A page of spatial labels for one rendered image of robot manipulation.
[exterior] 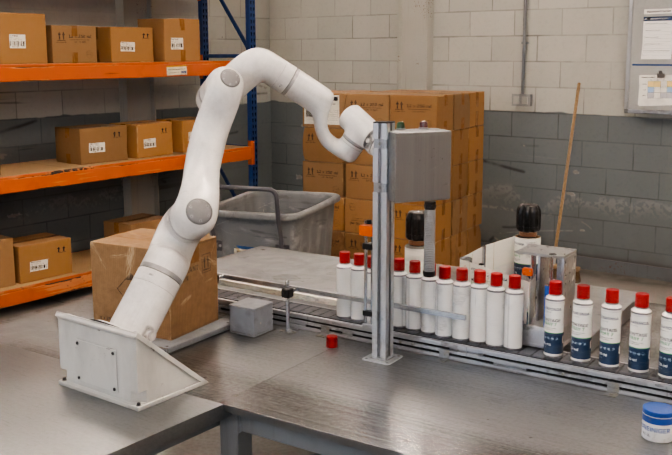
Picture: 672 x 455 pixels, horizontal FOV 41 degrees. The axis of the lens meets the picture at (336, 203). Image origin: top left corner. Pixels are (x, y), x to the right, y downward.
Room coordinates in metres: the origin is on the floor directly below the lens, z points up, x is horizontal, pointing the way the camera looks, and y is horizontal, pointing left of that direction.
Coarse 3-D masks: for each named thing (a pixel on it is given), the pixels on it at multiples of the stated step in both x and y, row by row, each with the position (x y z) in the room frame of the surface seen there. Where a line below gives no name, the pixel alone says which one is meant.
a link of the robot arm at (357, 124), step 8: (344, 112) 2.73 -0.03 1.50; (352, 112) 2.72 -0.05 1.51; (360, 112) 2.72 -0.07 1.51; (344, 120) 2.72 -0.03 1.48; (352, 120) 2.70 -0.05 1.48; (360, 120) 2.69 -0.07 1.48; (368, 120) 2.69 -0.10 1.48; (344, 128) 2.73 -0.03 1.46; (352, 128) 2.70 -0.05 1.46; (360, 128) 2.68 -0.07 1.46; (368, 128) 2.67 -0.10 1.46; (344, 136) 2.71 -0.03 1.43; (352, 136) 2.69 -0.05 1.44; (360, 136) 2.67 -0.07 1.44; (360, 144) 2.68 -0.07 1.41
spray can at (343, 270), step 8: (344, 256) 2.67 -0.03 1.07; (344, 264) 2.67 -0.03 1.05; (336, 272) 2.68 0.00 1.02; (344, 272) 2.66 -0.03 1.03; (336, 280) 2.68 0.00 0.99; (344, 280) 2.66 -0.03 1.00; (336, 288) 2.69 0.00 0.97; (344, 288) 2.66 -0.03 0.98; (344, 304) 2.66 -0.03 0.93; (344, 312) 2.66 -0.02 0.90
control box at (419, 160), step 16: (432, 128) 2.50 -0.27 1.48; (400, 144) 2.39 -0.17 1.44; (416, 144) 2.40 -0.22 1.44; (432, 144) 2.42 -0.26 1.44; (448, 144) 2.44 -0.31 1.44; (400, 160) 2.39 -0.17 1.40; (416, 160) 2.40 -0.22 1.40; (432, 160) 2.42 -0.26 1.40; (448, 160) 2.44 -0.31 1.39; (400, 176) 2.39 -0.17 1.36; (416, 176) 2.40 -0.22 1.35; (432, 176) 2.42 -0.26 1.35; (448, 176) 2.44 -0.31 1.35; (400, 192) 2.39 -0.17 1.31; (416, 192) 2.40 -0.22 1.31; (432, 192) 2.42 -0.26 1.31; (448, 192) 2.44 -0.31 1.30
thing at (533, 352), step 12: (276, 300) 2.87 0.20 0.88; (300, 312) 2.73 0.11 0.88; (312, 312) 2.73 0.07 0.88; (324, 312) 2.73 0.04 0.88; (336, 312) 2.73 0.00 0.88; (360, 324) 2.61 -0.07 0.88; (432, 336) 2.48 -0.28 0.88; (492, 348) 2.38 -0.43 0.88; (504, 348) 2.38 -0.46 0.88; (528, 348) 2.38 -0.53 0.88; (540, 348) 2.38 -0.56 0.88; (552, 360) 2.28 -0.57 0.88; (564, 360) 2.28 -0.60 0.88; (612, 372) 2.19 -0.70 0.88; (624, 372) 2.19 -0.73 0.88
